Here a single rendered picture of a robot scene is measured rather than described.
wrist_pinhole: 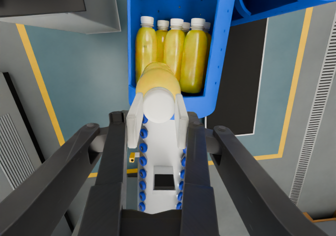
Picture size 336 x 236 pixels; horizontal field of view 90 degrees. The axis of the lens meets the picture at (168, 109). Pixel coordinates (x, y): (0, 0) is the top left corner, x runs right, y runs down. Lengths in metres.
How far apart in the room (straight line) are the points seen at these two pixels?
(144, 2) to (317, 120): 2.29
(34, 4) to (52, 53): 1.18
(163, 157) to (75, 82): 1.24
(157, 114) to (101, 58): 1.53
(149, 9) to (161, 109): 0.49
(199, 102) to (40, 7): 0.56
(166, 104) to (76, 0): 0.54
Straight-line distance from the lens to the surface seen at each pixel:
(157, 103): 0.20
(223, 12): 0.46
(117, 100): 1.76
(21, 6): 0.74
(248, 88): 1.74
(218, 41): 0.45
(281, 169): 2.69
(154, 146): 0.84
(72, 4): 0.68
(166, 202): 1.09
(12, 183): 2.04
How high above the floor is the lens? 1.63
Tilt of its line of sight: 68 degrees down
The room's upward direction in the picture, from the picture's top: 171 degrees clockwise
